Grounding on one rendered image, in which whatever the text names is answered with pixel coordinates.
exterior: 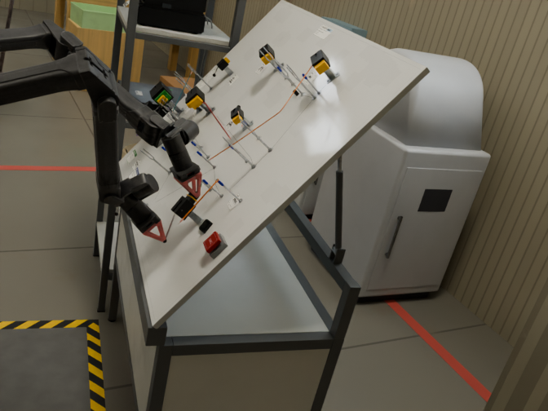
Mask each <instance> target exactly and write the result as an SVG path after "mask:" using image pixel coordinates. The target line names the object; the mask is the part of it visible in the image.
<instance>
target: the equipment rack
mask: <svg viewBox="0 0 548 411"><path fill-rule="evenodd" d="M125 1H126V0H117V12H116V20H115V29H114V38H113V54H112V63H111V71H112V72H113V73H114V76H115V80H116V82H117V74H118V65H119V57H120V50H121V41H122V27H123V28H124V30H125V32H126V41H125V50H124V57H123V65H122V80H121V86H122V87H123V88H124V89H126V90H127V91H128V92H129V89H130V75H131V68H132V60H133V53H134V45H135V38H137V39H142V40H147V41H153V42H162V43H168V44H173V45H178V46H188V47H193V48H198V49H200V50H199V56H198V61H197V71H196V72H197V73H198V74H199V72H200V68H201V72H202V68H203V64H204V60H205V57H206V51H207V50H209V51H219V52H224V53H228V52H229V51H230V50H231V49H232V48H233V47H234V46H235V45H236V44H237V43H238V42H239V39H240V34H241V26H242V21H243V17H244V12H245V5H246V0H236V8H235V12H234V17H233V22H232V31H231V35H230V37H229V36H228V35H226V34H225V33H224V32H223V31H221V30H220V29H219V28H218V27H217V26H215V25H214V24H213V23H212V24H213V28H211V23H210V21H209V20H208V24H207V20H206V19H205V27H204V33H198V34H195V33H192V32H187V31H182V30H176V29H167V28H162V27H157V26H151V25H146V24H145V25H141V24H137V16H138V9H139V0H130V2H129V7H124V6H123V4H124V3H125ZM214 4H215V0H207V4H206V9H205V16H206V17H208V18H209V19H211V21H212V18H213V13H214ZM135 31H138V32H135ZM141 32H142V33H141ZM150 33H152V34H150ZM156 34H157V35H156ZM161 35H162V36H161ZM166 36H167V37H166ZM171 37H172V38H171ZM180 38H182V39H180ZM185 39H187V40H185ZM191 40H192V41H191ZM196 41H197V42H196ZM211 43H213V44H211ZM215 44H218V45H215ZM220 45H221V46H220ZM204 50H205V54H204ZM203 54H204V59H203V63H202V66H201V62H202V58H203ZM200 77H201V74H200ZM125 128H130V129H134V128H133V127H132V126H131V125H130V124H129V122H127V120H126V119H125V118H124V117H123V116H122V115H121V114H120V113H119V114H118V153H119V161H120V160H121V159H122V149H123V141H124V134H125ZM115 212H116V207H115V208H114V207H112V206H110V205H108V213H107V221H106V222H103V217H104V203H102V202H101V201H100V200H99V199H98V207H97V216H96V225H95V241H94V249H93V256H98V257H99V261H100V270H101V276H100V284H99V299H98V307H97V312H105V303H106V295H107V288H108V281H111V280H112V278H113V274H112V273H110V272H113V265H114V258H115V250H116V243H117V230H118V222H115V214H114V213H115Z"/></svg>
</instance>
